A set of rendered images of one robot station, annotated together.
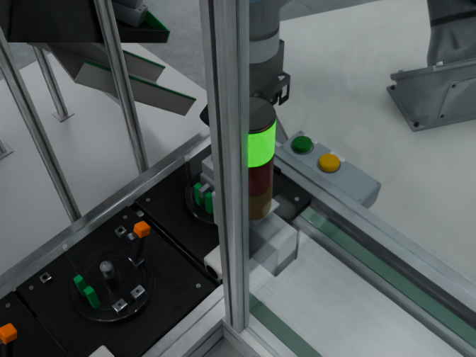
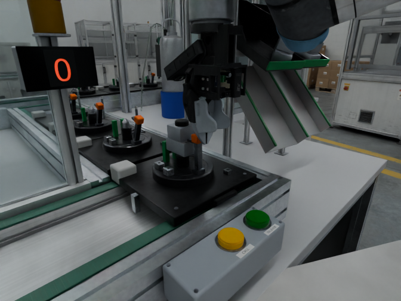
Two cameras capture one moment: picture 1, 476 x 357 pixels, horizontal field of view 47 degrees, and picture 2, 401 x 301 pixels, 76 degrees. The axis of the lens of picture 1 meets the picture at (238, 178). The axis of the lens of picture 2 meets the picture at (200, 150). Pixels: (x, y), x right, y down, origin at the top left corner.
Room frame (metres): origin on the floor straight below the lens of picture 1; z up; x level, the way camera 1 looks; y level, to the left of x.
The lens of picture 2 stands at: (0.65, -0.50, 1.24)
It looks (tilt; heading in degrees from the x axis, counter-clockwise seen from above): 21 degrees down; 90
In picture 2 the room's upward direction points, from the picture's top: straight up
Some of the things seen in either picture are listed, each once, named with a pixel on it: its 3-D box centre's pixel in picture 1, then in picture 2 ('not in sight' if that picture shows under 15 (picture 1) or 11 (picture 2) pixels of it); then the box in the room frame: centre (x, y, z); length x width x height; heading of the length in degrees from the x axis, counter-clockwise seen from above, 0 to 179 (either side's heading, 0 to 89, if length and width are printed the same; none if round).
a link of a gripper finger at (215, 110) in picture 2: not in sight; (217, 121); (0.68, -0.02, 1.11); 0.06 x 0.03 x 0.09; 134
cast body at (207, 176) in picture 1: (217, 171); (179, 135); (0.60, 0.04, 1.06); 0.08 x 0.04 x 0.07; 134
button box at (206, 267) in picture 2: not in sight; (230, 255); (0.70, -0.18, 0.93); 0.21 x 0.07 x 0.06; 44
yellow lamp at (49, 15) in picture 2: not in sight; (47, 17); (0.39, -0.02, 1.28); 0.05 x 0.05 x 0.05
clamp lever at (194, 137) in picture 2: not in sight; (195, 150); (0.64, 0.00, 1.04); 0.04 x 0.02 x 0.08; 134
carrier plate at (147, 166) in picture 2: (223, 202); (183, 176); (0.61, 0.03, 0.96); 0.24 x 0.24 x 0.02; 44
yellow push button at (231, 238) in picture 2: not in sight; (230, 240); (0.70, -0.18, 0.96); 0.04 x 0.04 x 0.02
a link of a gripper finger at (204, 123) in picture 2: not in sight; (206, 124); (0.66, -0.04, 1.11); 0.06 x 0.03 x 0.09; 134
